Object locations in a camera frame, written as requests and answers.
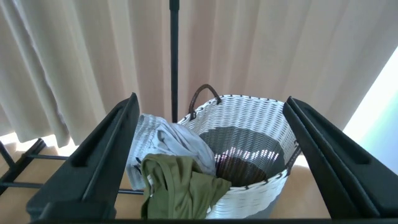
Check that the beige curtain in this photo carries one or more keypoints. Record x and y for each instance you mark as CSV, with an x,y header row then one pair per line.
x,y
264,46

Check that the green printed shirt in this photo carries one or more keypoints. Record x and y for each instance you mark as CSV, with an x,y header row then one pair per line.
x,y
180,189

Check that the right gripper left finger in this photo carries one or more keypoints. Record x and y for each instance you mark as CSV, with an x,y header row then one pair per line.
x,y
56,202

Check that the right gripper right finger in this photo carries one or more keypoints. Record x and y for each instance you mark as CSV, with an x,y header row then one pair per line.
x,y
357,193

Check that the black clothes rack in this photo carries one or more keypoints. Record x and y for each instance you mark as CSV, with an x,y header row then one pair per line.
x,y
174,62

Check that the pale grey garment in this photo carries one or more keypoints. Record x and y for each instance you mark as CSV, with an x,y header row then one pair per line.
x,y
174,140

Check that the white laundry basket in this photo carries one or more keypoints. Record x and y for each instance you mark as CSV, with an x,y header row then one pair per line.
x,y
248,115

